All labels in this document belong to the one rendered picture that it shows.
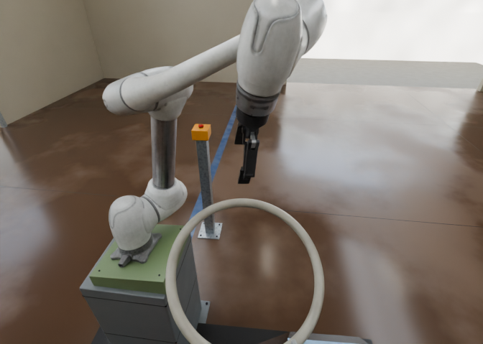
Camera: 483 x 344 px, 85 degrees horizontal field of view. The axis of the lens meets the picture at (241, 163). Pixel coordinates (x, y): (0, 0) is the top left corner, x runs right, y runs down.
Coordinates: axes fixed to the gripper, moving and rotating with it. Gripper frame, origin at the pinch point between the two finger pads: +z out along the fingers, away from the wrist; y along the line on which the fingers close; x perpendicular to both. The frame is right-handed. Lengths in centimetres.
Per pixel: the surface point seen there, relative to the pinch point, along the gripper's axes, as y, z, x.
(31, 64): -421, 282, -322
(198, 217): 6.0, 24.9, -11.6
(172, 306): 31.9, 25.0, -18.4
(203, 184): -71, 130, -8
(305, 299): 16, 150, 67
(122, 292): 18, 75, -44
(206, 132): -86, 83, -7
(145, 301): 22, 76, -34
